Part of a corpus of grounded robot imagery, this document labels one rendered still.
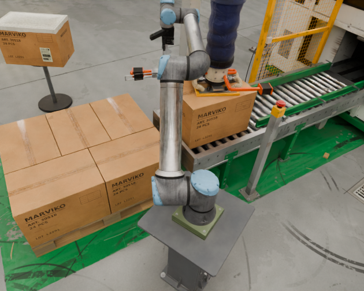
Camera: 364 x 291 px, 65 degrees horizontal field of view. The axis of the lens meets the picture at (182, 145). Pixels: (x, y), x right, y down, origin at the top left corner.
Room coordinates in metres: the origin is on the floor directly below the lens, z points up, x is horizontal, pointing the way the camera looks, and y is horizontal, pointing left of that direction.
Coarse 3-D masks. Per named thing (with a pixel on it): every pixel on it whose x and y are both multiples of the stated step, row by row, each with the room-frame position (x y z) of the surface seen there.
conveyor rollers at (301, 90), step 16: (304, 80) 2.98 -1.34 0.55; (320, 80) 3.02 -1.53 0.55; (336, 80) 3.05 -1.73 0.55; (256, 96) 2.58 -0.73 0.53; (272, 96) 2.63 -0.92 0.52; (288, 96) 2.60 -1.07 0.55; (304, 96) 2.63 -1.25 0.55; (256, 112) 2.31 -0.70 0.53; (256, 128) 2.04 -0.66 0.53; (208, 144) 1.76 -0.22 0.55
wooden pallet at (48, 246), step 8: (144, 200) 1.44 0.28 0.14; (152, 200) 1.53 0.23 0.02; (128, 208) 1.42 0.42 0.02; (136, 208) 1.43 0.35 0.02; (144, 208) 1.44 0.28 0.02; (112, 216) 1.28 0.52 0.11; (120, 216) 1.32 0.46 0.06; (128, 216) 1.36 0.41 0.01; (88, 224) 1.17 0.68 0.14; (96, 224) 1.25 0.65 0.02; (104, 224) 1.24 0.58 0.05; (72, 232) 1.10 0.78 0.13; (80, 232) 1.17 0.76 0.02; (88, 232) 1.17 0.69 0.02; (56, 240) 1.08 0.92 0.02; (64, 240) 1.09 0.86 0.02; (72, 240) 1.09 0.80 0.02; (32, 248) 0.95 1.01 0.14; (40, 248) 0.97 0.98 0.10; (48, 248) 0.99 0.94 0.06; (56, 248) 1.02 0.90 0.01
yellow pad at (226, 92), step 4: (208, 88) 1.90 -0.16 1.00; (212, 88) 1.94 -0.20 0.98; (224, 88) 1.95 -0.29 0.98; (196, 92) 1.87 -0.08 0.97; (200, 92) 1.87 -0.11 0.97; (204, 92) 1.87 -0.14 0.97; (208, 92) 1.88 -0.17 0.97; (212, 92) 1.88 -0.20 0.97; (216, 92) 1.89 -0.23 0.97; (220, 92) 1.89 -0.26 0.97; (224, 92) 1.90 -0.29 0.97; (228, 92) 1.90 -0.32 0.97; (232, 92) 1.91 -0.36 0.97; (236, 92) 1.91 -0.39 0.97
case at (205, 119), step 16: (192, 96) 1.84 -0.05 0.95; (208, 96) 1.86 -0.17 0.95; (224, 96) 1.88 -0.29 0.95; (240, 96) 1.90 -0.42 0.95; (192, 112) 1.67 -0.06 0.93; (208, 112) 1.75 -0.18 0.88; (224, 112) 1.83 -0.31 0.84; (240, 112) 1.92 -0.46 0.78; (192, 128) 1.68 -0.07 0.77; (208, 128) 1.76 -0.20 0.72; (224, 128) 1.85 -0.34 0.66; (240, 128) 1.95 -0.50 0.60; (192, 144) 1.69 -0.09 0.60
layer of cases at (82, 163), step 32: (128, 96) 2.37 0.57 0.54; (0, 128) 1.75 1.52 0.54; (32, 128) 1.79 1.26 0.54; (64, 128) 1.82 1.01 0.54; (96, 128) 1.85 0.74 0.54; (128, 128) 1.89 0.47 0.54; (32, 160) 1.43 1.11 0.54; (64, 160) 1.46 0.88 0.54; (96, 160) 1.48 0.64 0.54; (128, 160) 1.51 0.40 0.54; (32, 192) 1.14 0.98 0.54; (64, 192) 1.16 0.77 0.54; (96, 192) 1.24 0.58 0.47; (128, 192) 1.37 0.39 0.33; (32, 224) 0.99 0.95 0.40; (64, 224) 1.09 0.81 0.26
